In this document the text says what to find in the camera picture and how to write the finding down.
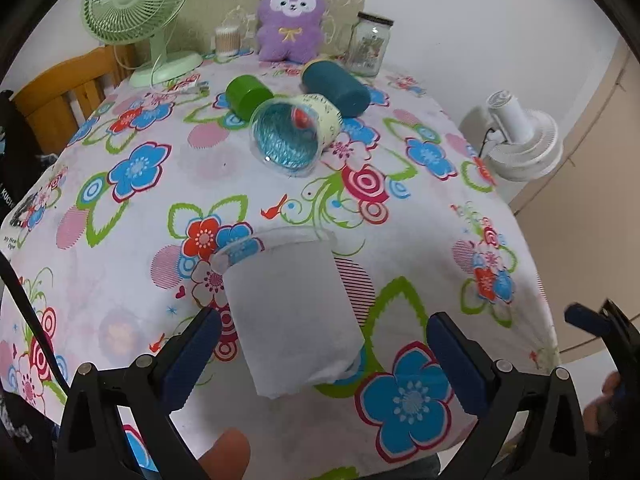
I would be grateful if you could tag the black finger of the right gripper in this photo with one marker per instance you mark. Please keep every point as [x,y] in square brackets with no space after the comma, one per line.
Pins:
[611,325]

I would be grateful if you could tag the green plastic cup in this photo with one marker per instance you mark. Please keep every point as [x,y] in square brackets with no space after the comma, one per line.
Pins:
[245,94]

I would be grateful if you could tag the person's right hand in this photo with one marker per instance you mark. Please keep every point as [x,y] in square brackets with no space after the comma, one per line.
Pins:
[599,416]

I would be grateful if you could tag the person's left hand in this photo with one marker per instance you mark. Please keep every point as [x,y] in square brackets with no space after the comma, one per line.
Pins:
[228,458]

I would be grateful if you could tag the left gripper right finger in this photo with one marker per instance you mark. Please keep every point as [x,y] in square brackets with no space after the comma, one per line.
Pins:
[527,426]

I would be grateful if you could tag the printed white bag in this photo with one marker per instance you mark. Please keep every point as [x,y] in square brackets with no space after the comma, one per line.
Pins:
[31,210]

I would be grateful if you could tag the green desk fan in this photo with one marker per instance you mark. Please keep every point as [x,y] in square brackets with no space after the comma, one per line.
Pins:
[125,22]

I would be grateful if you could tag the purple plush toy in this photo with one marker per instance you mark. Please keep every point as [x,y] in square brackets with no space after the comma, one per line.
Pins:
[289,30]

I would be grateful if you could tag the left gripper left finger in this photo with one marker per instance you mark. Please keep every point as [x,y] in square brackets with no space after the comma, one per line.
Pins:
[92,443]

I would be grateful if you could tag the floral tablecloth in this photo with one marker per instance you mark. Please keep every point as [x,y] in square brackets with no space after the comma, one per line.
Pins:
[119,245]

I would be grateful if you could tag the wooden chair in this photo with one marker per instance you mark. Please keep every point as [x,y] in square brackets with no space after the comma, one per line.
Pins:
[46,102]

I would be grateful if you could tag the teal cylindrical bottle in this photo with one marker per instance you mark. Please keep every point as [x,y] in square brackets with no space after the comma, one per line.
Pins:
[331,80]

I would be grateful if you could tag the small clear cotton swab container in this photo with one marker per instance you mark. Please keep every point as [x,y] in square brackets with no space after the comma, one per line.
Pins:
[227,41]

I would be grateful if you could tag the clear cup with blue inside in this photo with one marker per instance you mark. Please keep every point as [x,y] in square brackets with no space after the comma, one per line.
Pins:
[289,134]

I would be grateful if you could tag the frosted white plastic cup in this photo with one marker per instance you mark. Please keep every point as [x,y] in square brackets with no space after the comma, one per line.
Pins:
[290,309]

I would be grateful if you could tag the glass jar black lid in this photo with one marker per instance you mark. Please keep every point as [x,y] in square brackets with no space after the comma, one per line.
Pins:
[367,44]

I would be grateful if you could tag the white desk fan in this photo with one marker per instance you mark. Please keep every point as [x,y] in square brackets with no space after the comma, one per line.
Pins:
[518,145]

